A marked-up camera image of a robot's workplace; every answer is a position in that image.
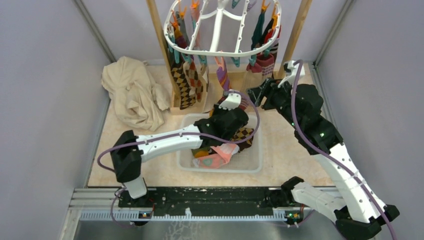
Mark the wooden hanger rack frame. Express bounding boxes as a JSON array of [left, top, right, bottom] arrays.
[[146, 0, 312, 115]]

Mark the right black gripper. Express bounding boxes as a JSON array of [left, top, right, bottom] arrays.
[[246, 76, 303, 130]]

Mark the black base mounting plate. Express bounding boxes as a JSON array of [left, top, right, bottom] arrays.
[[118, 186, 301, 217]]

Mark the white oval clip hanger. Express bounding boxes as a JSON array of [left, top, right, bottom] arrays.
[[167, 0, 282, 57]]

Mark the aluminium rail frame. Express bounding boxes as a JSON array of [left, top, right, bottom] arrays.
[[59, 186, 370, 240]]

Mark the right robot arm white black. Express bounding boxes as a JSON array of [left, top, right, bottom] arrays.
[[247, 78, 400, 240]]

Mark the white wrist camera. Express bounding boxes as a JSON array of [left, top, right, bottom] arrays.
[[218, 91, 242, 111], [278, 60, 306, 88]]

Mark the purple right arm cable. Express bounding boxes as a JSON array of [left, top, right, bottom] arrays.
[[290, 59, 397, 240]]

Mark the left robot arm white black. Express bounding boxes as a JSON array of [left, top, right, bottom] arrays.
[[109, 107, 249, 207]]

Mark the cream sock brown toe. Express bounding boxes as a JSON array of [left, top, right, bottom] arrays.
[[200, 64, 214, 113]]

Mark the beige crumpled cloth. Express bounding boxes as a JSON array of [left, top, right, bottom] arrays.
[[101, 56, 171, 132]]

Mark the cream argyle sock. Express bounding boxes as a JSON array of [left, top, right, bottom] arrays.
[[183, 61, 208, 102]]

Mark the pink striped toe sock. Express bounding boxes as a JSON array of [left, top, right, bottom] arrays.
[[242, 53, 275, 93]]

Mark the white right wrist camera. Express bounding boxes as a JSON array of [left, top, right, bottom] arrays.
[[278, 60, 306, 88]]

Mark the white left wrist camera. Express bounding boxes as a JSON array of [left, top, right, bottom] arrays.
[[218, 91, 242, 111]]

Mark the brown yellow argyle sock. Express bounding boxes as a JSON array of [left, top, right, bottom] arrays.
[[231, 127, 254, 153]]

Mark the red and grey sock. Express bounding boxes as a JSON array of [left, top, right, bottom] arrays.
[[264, 25, 281, 52]]

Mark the dark teal sock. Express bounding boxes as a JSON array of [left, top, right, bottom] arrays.
[[250, 10, 265, 50]]

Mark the white plastic mesh basket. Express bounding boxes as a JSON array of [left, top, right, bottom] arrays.
[[176, 114, 263, 174]]

